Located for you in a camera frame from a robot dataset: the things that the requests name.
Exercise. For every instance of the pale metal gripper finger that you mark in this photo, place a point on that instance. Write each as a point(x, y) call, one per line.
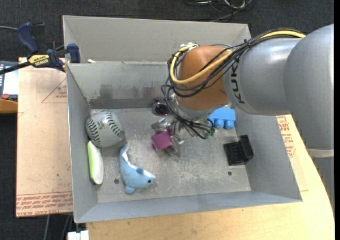
point(159, 124)
point(177, 148)

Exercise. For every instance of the magenta block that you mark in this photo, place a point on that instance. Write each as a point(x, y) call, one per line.
point(162, 140)

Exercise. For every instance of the purple sunglasses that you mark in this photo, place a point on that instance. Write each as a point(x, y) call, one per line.
point(160, 109)

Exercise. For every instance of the grey metal bin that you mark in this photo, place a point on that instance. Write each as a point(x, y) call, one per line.
point(186, 175)

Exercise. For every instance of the blue toy building block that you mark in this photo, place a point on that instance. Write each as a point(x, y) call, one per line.
point(222, 118)

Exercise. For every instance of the blue toy dolphin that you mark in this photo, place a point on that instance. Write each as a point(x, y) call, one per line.
point(134, 172)

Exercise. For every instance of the white baseball with dark stitching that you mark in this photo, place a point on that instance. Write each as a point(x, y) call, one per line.
point(105, 129)

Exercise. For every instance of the black plastic box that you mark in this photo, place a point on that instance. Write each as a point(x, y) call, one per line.
point(239, 150)

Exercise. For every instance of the white and green oblong brush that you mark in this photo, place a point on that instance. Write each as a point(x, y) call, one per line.
point(95, 163)

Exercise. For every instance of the brown cardboard board red print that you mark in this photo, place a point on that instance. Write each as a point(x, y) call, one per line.
point(42, 140)

